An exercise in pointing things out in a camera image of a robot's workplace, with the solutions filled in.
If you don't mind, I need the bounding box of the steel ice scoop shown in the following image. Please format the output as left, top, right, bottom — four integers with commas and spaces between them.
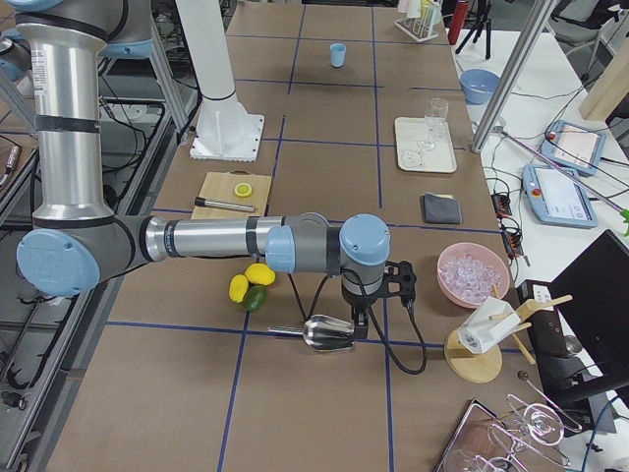
267, 315, 355, 353

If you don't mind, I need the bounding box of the whole yellow lemon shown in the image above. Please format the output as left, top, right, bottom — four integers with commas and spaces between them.
244, 263, 276, 286

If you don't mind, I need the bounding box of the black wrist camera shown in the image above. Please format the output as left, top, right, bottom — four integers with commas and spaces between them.
381, 261, 417, 311

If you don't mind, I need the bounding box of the wooden round stand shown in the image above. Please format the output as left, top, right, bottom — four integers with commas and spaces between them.
444, 295, 573, 384

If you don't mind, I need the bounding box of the green lime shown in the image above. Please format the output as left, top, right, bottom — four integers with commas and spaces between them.
243, 285, 267, 313

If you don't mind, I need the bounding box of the blue bowl with fork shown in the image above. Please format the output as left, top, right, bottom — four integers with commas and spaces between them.
460, 69, 500, 105

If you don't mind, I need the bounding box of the blue teach pendant tablet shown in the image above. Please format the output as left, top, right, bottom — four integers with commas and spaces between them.
540, 120, 606, 176

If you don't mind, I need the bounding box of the wooden cutting board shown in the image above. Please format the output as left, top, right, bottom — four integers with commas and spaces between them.
191, 172, 272, 219

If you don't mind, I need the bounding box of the white wire cup rack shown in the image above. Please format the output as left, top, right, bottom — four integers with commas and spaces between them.
394, 0, 441, 43

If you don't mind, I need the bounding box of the lemon half slice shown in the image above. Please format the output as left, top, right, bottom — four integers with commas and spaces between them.
234, 182, 254, 199

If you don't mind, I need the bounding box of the red bottle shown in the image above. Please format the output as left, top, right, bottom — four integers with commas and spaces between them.
447, 0, 469, 45

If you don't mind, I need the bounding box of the pink bowl of ice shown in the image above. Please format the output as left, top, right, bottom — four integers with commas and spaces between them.
436, 242, 511, 309

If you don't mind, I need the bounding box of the black camera tripod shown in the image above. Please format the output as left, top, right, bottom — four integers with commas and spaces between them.
454, 0, 492, 60

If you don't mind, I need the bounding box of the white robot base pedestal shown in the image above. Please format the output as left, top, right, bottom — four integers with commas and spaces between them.
176, 0, 264, 162

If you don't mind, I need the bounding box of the aluminium frame post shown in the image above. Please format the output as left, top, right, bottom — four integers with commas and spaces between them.
471, 0, 557, 153

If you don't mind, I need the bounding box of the grey folded cloth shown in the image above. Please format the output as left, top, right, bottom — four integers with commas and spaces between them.
420, 193, 462, 224

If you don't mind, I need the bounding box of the black laptop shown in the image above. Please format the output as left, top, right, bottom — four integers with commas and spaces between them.
529, 230, 628, 408

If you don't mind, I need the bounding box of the clear wine glass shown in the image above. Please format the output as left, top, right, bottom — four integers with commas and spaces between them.
418, 97, 448, 151

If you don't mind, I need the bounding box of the light blue plastic cup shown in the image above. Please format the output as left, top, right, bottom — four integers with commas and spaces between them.
329, 42, 347, 68

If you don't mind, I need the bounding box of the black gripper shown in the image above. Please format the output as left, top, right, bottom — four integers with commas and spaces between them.
341, 274, 387, 339

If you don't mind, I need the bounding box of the white bear serving tray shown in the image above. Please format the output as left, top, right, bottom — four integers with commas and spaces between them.
394, 117, 457, 174

